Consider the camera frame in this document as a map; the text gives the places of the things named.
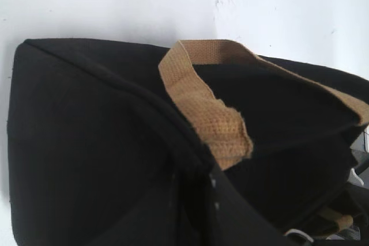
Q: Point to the black canvas tote bag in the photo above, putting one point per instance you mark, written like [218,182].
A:
[203,143]

